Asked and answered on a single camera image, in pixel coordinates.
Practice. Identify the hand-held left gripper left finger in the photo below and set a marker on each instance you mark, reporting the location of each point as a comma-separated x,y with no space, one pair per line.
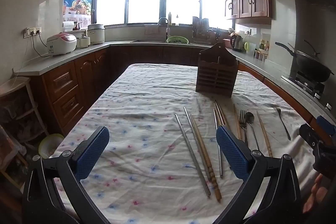
93,153

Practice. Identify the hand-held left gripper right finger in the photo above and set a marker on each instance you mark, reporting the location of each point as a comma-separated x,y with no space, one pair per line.
232,153

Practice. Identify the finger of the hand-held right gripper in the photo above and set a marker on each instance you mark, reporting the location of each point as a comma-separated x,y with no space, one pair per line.
325,124
311,136

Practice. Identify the wooden chopstick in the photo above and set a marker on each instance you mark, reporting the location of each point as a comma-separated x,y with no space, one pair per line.
237,121
263,134
206,158

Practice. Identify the metal spoon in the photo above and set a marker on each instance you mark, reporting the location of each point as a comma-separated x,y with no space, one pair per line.
250,119
282,123

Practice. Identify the wooden utensil holder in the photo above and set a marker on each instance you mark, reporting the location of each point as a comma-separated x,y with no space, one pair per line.
216,74

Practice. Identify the person's right hand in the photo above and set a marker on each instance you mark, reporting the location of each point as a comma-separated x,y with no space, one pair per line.
315,195

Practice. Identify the metal fork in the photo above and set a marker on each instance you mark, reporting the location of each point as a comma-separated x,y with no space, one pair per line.
243,121

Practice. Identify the green rimmed bowl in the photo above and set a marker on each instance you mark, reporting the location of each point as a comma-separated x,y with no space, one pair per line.
50,145

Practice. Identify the gas stove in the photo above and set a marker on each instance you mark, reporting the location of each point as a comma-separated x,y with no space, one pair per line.
304,83

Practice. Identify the black wok with lid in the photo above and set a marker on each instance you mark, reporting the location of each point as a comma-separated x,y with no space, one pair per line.
307,64

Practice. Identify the floral white tablecloth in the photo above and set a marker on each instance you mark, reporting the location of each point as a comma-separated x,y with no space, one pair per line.
147,108

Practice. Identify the wooden lower cabinets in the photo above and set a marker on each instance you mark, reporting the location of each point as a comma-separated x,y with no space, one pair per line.
78,82

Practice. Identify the wooden corner shelf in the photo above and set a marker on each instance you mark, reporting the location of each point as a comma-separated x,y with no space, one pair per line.
18,113

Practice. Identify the group of condiment jars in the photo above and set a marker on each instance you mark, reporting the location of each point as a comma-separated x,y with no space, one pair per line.
262,52

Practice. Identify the green cup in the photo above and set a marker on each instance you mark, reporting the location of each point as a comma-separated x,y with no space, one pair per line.
247,47

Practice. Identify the pink plastic container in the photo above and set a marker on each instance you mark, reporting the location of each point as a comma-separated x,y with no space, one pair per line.
227,43

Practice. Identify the steel electric kettle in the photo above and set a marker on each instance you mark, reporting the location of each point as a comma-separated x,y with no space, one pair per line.
236,41

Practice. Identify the small white electric cooker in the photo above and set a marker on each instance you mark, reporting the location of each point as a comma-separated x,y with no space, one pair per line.
83,41

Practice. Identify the pink white rice cooker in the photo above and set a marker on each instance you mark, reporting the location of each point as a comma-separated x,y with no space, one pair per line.
61,43

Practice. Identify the large white electric pot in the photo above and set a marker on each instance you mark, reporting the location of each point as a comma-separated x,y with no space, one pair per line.
95,33

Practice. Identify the kitchen sink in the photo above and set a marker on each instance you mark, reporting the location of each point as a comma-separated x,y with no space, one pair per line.
149,41

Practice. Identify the green colander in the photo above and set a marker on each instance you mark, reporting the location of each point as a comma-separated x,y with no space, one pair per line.
177,39

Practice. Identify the dish rack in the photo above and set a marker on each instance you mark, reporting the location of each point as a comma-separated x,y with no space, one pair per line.
200,28

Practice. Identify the paper towel roll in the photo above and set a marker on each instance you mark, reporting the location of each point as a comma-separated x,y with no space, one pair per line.
68,26

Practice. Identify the pink dish cloth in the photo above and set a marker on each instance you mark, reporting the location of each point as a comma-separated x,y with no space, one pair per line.
152,29

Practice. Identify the metal sink faucet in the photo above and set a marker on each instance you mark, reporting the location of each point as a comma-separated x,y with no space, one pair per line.
165,27

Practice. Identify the yellow bottle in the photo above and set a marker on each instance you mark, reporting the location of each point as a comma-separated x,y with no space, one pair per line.
169,18

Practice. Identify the white wall outlet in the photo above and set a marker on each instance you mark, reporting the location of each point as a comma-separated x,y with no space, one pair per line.
248,30

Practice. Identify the wall power strip outlet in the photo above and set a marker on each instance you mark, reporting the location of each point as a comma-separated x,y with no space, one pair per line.
32,31

